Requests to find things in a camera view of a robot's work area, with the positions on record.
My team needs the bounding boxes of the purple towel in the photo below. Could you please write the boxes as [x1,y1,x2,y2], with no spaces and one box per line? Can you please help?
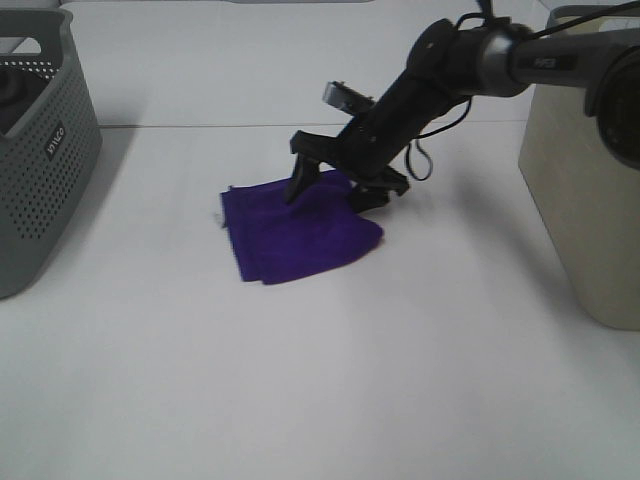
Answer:
[220,170,384,285]

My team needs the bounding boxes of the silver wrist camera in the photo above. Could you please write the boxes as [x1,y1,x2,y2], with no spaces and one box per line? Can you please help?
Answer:
[322,81,375,116]

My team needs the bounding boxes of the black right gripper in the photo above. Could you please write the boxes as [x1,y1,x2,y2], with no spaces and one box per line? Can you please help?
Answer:
[284,70,453,212]

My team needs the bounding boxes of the grey perforated plastic basket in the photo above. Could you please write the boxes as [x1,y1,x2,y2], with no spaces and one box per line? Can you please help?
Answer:
[1,8,102,298]

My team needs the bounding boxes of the beige plastic basket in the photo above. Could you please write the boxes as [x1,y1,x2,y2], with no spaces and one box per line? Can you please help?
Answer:
[518,9,639,331]

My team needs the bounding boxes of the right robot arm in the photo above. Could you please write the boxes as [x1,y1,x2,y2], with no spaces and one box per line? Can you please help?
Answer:
[284,17,639,212]

